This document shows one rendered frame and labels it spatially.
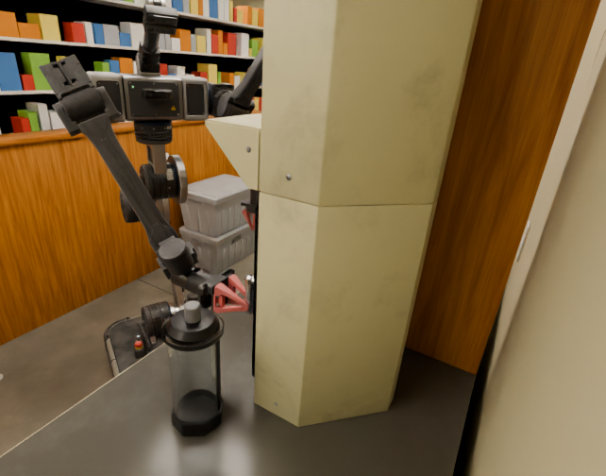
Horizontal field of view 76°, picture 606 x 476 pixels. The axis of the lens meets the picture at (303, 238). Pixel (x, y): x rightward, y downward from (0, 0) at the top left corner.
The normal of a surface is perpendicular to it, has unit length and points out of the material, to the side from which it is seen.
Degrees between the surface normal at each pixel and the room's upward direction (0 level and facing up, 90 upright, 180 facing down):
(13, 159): 90
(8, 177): 90
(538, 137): 90
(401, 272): 90
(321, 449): 0
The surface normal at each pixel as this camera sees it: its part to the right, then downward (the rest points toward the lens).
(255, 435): 0.07, -0.91
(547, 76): -0.50, 0.33
